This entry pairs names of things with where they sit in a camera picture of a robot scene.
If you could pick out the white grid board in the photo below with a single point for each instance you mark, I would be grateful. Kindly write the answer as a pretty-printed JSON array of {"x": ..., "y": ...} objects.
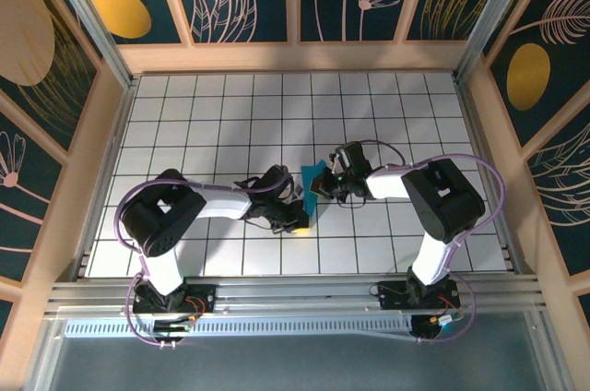
[{"x": 230, "y": 96}]

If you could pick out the black electronics box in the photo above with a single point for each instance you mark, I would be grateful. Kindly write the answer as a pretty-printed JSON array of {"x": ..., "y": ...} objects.
[
  {"x": 428, "y": 324},
  {"x": 173, "y": 326}
]

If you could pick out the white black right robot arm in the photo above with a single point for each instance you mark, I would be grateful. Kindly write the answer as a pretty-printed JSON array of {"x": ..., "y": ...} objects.
[{"x": 442, "y": 202}]

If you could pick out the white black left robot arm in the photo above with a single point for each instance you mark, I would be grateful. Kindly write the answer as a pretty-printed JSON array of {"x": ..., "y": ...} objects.
[{"x": 156, "y": 220}]

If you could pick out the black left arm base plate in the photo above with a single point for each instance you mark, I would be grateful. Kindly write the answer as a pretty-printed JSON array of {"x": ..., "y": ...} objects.
[{"x": 205, "y": 294}]

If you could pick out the aluminium mounting rail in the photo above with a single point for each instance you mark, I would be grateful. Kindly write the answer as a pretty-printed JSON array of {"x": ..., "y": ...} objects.
[{"x": 299, "y": 299}]

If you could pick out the aluminium corner post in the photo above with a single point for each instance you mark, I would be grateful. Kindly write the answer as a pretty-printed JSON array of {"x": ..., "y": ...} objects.
[
  {"x": 92, "y": 17},
  {"x": 494, "y": 17}
]

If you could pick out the blue cloth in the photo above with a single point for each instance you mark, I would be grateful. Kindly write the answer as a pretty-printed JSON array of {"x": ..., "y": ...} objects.
[{"x": 310, "y": 204}]

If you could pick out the aluminium side rail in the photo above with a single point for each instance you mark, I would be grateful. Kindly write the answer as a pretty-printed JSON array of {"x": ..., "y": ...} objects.
[
  {"x": 105, "y": 179},
  {"x": 478, "y": 142}
]

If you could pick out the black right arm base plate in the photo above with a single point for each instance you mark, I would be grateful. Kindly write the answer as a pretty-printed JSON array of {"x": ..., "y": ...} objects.
[{"x": 392, "y": 296}]

